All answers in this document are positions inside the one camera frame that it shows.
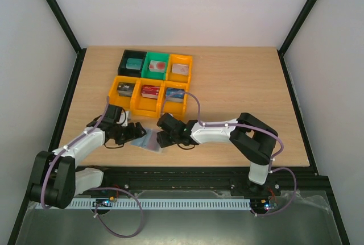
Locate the white red card stack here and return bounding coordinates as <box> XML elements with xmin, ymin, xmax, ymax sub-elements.
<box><xmin>148</xmin><ymin>60</ymin><xmax>166</xmax><ymax>73</ymax></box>

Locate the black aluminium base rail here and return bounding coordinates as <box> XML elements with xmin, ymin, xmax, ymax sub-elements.
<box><xmin>87</xmin><ymin>165</ymin><xmax>333</xmax><ymax>198</ymax></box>

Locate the yellow bin front middle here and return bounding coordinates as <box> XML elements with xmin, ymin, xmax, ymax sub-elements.
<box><xmin>130</xmin><ymin>78</ymin><xmax>164</xmax><ymax>118</ymax></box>

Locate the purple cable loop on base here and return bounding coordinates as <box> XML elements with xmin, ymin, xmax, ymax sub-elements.
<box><xmin>92</xmin><ymin>186</ymin><xmax>145</xmax><ymax>239</ymax></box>

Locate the teal card stack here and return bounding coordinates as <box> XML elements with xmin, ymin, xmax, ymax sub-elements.
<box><xmin>126</xmin><ymin>58</ymin><xmax>143</xmax><ymax>70</ymax></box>

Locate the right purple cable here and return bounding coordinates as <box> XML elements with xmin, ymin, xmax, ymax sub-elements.
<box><xmin>160</xmin><ymin>91</ymin><xmax>285</xmax><ymax>173</ymax></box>

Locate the white slotted cable duct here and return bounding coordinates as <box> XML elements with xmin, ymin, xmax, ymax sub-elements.
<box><xmin>67</xmin><ymin>198</ymin><xmax>251</xmax><ymax>210</ymax></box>

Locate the green storage bin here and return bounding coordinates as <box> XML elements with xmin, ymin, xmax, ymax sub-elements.
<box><xmin>142</xmin><ymin>52</ymin><xmax>169</xmax><ymax>80</ymax></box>

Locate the white pink card stack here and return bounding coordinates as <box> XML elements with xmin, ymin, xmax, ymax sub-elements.
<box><xmin>171</xmin><ymin>64</ymin><xmax>189</xmax><ymax>76</ymax></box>

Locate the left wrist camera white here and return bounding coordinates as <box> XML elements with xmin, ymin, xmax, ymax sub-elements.
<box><xmin>118</xmin><ymin>109</ymin><xmax>131</xmax><ymax>127</ymax></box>

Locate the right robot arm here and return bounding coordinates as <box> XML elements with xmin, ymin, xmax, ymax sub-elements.
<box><xmin>157</xmin><ymin>113</ymin><xmax>283</xmax><ymax>195</ymax></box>

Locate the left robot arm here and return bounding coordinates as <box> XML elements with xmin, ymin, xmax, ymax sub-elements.
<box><xmin>27</xmin><ymin>105</ymin><xmax>146</xmax><ymax>209</ymax></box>

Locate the black frame post right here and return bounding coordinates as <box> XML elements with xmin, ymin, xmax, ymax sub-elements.
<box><xmin>278</xmin><ymin>0</ymin><xmax>335</xmax><ymax>55</ymax></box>

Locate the black frame post left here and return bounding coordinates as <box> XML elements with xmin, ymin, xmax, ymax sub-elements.
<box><xmin>30</xmin><ymin>0</ymin><xmax>86</xmax><ymax>55</ymax></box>

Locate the black card stack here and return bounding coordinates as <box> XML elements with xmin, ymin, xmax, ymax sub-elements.
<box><xmin>117</xmin><ymin>82</ymin><xmax>135</xmax><ymax>97</ymax></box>

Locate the yellow bin back right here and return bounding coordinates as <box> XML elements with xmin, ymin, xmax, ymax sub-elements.
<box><xmin>165</xmin><ymin>54</ymin><xmax>193</xmax><ymax>84</ymax></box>

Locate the black frame post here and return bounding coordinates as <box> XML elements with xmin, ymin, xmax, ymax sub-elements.
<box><xmin>30</xmin><ymin>0</ymin><xmax>86</xmax><ymax>55</ymax></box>
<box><xmin>278</xmin><ymin>0</ymin><xmax>335</xmax><ymax>55</ymax></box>

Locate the yellow bin front left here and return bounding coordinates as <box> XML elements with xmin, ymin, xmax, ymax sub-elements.
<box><xmin>108</xmin><ymin>76</ymin><xmax>138</xmax><ymax>110</ymax></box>

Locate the black storage bin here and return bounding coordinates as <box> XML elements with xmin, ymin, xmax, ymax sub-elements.
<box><xmin>118</xmin><ymin>49</ymin><xmax>147</xmax><ymax>77</ymax></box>

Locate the blue card stack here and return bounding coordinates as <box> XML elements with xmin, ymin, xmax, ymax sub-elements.
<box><xmin>165</xmin><ymin>88</ymin><xmax>185</xmax><ymax>103</ymax></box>

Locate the yellow bin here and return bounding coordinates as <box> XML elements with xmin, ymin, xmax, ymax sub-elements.
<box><xmin>130</xmin><ymin>78</ymin><xmax>164</xmax><ymax>118</ymax></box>
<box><xmin>156</xmin><ymin>81</ymin><xmax>189</xmax><ymax>120</ymax></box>
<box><xmin>108</xmin><ymin>76</ymin><xmax>138</xmax><ymax>110</ymax></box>
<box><xmin>165</xmin><ymin>54</ymin><xmax>193</xmax><ymax>84</ymax></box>

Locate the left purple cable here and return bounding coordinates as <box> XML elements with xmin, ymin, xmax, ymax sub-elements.
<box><xmin>40</xmin><ymin>95</ymin><xmax>110</xmax><ymax>210</ymax></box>

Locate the yellow bin front right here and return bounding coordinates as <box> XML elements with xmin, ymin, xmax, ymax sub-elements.
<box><xmin>156</xmin><ymin>81</ymin><xmax>189</xmax><ymax>120</ymax></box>

